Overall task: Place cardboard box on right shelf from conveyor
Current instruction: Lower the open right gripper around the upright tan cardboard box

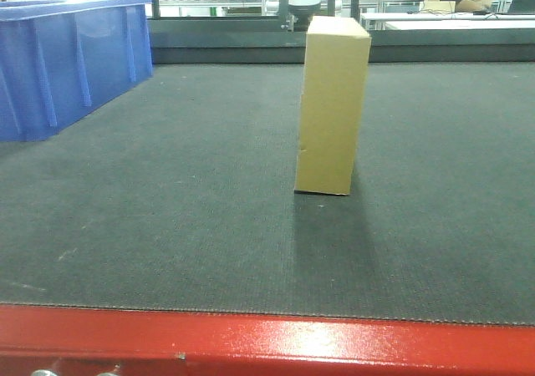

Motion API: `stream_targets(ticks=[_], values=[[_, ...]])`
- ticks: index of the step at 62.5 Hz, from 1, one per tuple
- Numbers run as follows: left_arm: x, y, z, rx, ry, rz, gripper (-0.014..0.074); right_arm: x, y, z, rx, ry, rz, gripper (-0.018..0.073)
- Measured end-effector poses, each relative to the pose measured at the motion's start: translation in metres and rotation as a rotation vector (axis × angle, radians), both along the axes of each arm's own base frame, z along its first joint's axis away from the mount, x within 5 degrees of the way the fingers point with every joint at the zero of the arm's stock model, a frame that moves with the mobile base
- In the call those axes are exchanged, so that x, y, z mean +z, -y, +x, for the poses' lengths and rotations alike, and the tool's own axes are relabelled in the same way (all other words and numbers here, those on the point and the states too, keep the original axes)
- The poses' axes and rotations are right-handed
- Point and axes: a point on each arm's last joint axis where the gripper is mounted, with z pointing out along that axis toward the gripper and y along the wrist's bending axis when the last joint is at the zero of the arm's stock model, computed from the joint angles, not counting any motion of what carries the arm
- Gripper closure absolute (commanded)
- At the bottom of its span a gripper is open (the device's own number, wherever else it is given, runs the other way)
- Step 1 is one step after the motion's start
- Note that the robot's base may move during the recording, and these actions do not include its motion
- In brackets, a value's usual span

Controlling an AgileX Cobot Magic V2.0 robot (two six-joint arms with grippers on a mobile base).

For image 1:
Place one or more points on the tan cardboard box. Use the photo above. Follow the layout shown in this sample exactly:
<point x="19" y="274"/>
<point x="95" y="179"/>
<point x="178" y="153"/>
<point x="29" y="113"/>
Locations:
<point x="334" y="76"/>

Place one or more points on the dark green conveyor belt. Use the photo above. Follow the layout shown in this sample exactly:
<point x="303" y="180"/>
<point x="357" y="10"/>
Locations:
<point x="178" y="195"/>

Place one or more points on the blue plastic crate on conveyor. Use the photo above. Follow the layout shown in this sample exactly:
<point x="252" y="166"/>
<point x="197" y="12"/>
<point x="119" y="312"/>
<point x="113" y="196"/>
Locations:
<point x="62" y="60"/>

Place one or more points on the white background table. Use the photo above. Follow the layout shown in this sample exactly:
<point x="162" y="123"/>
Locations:
<point x="440" y="21"/>

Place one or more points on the dark conveyor end rail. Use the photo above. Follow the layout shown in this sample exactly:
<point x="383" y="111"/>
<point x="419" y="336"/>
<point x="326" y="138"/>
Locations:
<point x="264" y="41"/>

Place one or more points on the red metal conveyor frame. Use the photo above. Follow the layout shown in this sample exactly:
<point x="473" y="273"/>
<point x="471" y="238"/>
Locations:
<point x="71" y="341"/>

